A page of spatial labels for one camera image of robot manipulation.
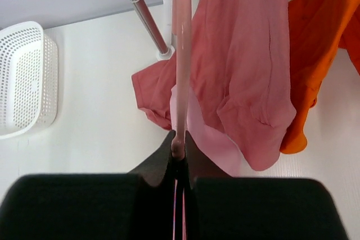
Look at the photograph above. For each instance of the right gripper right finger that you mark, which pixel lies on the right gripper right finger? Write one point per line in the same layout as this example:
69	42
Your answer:
219	206

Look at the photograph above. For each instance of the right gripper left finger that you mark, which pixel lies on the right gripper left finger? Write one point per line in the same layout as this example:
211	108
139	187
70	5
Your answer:
135	205

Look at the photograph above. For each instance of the orange t shirt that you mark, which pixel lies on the orange t shirt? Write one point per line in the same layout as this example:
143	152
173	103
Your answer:
317	29

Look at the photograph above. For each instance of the salmon pink t shirt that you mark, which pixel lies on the salmon pink t shirt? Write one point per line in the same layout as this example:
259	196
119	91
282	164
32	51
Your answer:
240	73

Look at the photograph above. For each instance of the light pink t shirt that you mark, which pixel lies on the light pink t shirt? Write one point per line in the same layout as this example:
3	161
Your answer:
210	152

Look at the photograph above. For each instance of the metal clothes rack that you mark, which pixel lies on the metal clothes rack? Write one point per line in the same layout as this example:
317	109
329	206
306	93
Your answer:
162	40

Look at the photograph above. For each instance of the white perforated plastic basket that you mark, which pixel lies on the white perforated plastic basket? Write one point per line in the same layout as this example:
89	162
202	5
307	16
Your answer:
29	79

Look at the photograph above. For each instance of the pink wire hanger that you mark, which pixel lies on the pink wire hanger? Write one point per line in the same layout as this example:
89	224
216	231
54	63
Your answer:
182	16

